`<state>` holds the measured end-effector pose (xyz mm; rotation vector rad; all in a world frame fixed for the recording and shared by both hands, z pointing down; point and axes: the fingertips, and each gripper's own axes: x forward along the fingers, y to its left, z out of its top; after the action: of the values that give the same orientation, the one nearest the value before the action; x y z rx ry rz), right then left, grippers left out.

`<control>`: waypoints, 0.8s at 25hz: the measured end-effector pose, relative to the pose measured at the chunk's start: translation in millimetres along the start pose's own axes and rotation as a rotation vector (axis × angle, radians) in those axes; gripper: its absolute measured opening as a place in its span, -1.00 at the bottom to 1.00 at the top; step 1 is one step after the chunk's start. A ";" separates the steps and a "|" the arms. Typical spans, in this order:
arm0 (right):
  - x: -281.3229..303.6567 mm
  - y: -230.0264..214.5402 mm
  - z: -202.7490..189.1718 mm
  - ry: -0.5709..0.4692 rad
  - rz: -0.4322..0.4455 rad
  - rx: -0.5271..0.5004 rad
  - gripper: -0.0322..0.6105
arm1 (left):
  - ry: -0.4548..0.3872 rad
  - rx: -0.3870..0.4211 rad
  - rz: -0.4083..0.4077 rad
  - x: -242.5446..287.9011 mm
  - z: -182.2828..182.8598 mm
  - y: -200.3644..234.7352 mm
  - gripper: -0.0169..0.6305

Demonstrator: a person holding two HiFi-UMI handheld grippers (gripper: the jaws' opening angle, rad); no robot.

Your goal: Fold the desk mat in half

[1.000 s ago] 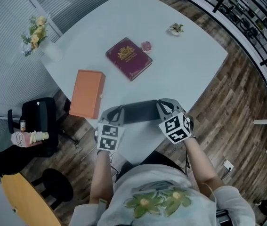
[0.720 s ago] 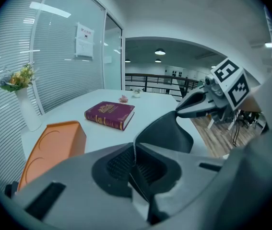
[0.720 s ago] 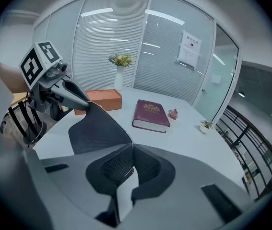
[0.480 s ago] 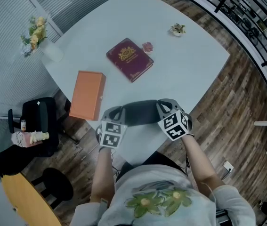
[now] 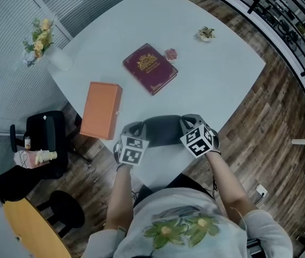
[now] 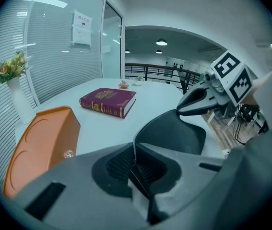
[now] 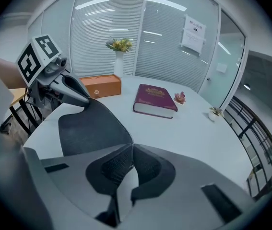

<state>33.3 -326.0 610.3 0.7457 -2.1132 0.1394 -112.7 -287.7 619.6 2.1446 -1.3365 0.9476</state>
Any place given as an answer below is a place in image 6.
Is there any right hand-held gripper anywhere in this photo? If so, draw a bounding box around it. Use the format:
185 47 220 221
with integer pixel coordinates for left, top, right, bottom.
176 50 259 117

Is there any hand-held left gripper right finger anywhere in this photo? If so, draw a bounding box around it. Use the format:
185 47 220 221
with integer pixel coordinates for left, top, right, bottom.
135 142 231 229

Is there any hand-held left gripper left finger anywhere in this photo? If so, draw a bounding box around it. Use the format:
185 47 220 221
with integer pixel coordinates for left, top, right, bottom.
12 142 151 230

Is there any person's right forearm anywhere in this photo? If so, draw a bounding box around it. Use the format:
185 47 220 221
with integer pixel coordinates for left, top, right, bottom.
242 56 272 105

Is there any wooden desk with white legs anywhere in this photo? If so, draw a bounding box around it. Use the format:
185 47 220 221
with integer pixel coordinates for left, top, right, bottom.
207 104 237 127

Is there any black metal railing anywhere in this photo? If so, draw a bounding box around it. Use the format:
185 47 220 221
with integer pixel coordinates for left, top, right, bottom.
125 63 201 94

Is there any orange rectangular box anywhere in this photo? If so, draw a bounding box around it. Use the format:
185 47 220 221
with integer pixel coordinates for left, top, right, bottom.
2 105 81 200

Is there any maroon hardcover book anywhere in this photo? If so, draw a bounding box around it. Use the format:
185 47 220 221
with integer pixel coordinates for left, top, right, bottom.
79 87 137 119

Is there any white vase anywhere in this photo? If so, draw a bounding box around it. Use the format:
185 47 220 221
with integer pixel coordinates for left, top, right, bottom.
7 77 35 125

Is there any white paper notice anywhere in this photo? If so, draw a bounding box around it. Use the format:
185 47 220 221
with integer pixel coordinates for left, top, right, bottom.
71 9 93 48

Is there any yellow artificial flower bouquet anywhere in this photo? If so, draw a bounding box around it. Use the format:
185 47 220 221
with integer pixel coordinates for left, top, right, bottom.
0 49 30 85

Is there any black floor cable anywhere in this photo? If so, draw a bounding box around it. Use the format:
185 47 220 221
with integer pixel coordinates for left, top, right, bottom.
234 104 254 145

